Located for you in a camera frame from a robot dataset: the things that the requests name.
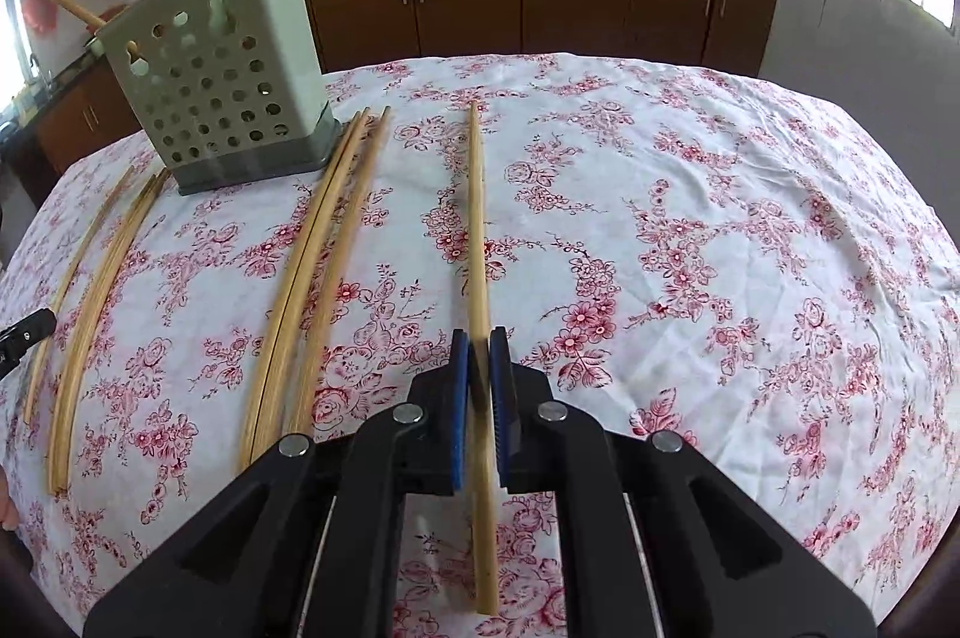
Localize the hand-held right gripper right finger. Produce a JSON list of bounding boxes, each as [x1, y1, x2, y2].
[[489, 327, 878, 638]]

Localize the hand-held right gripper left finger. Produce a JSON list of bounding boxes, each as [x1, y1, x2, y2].
[[82, 329, 470, 638]]

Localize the red floral tablecloth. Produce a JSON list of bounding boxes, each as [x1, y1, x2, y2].
[[0, 51, 960, 638]]

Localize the brown lower kitchen cabinets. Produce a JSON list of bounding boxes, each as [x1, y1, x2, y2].
[[30, 0, 782, 178]]

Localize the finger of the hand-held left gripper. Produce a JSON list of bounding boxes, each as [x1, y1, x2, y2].
[[0, 308, 58, 381]]

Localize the green perforated chopstick holder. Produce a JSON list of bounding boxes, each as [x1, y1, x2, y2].
[[96, 0, 338, 195]]

